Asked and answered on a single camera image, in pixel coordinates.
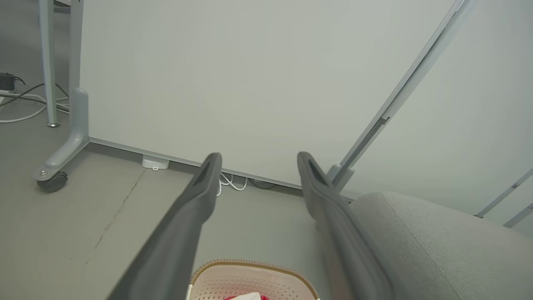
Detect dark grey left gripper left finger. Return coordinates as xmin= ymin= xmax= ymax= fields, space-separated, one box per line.
xmin=107 ymin=152 xmax=222 ymax=300

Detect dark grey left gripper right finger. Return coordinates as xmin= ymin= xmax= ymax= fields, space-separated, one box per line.
xmin=297 ymin=152 xmax=394 ymax=300

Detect red and white shorts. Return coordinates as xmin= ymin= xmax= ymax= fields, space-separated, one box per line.
xmin=223 ymin=292 xmax=273 ymax=300

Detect grey fabric sofa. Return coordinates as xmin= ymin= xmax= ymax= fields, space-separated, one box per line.
xmin=316 ymin=192 xmax=533 ymax=300

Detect beige perforated laundry basket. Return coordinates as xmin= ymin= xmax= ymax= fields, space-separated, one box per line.
xmin=186 ymin=259 xmax=320 ymax=300

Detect white power adapter box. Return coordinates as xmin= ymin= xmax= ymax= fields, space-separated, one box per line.
xmin=142 ymin=154 xmax=170 ymax=171

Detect black caster wheel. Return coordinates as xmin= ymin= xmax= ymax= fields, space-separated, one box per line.
xmin=37 ymin=172 xmax=68 ymax=193

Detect grey metal table leg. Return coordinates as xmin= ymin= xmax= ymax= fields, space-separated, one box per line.
xmin=38 ymin=0 xmax=60 ymax=128

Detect black power adapter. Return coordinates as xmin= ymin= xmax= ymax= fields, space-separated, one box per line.
xmin=0 ymin=72 xmax=17 ymax=91

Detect white looped cable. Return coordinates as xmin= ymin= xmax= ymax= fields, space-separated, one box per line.
xmin=216 ymin=172 xmax=248 ymax=196

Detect dark cable under partition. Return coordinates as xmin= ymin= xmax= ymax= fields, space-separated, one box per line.
xmin=249 ymin=178 xmax=277 ymax=190

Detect wide white partition, grey frame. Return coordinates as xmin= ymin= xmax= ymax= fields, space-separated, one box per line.
xmin=33 ymin=0 xmax=465 ymax=198

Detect narrow white partition, grey frame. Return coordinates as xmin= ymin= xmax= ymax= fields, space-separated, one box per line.
xmin=327 ymin=0 xmax=533 ymax=228

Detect long white floor cable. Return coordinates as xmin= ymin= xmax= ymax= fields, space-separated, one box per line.
xmin=0 ymin=92 xmax=70 ymax=124

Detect thin black floor cable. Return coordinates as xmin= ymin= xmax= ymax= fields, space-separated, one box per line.
xmin=0 ymin=76 xmax=70 ymax=108

